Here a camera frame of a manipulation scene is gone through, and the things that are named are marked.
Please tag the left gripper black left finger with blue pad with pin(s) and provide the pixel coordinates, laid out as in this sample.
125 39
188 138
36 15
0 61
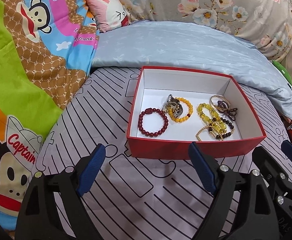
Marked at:
39 218

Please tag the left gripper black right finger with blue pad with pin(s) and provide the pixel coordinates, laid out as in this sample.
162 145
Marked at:
255 217

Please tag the silver metal wristwatch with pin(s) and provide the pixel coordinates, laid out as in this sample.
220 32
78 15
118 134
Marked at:
173 107

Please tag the grey striped bed sheet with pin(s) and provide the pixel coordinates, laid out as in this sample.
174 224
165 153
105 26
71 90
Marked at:
137 198

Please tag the green plastic object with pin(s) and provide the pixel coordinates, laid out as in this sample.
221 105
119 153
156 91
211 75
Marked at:
283 71

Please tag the red cardboard box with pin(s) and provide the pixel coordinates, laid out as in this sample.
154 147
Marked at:
187 139

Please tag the grey floral quilt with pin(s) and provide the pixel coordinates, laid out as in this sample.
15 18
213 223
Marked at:
265 23

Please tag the colourful cartoon monkey quilt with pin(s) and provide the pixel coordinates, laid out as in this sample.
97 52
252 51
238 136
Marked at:
46 52

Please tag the light blue pillow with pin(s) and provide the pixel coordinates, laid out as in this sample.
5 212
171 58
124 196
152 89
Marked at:
188 45

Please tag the pink cartoon pillow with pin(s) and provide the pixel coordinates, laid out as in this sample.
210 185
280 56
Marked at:
109 14

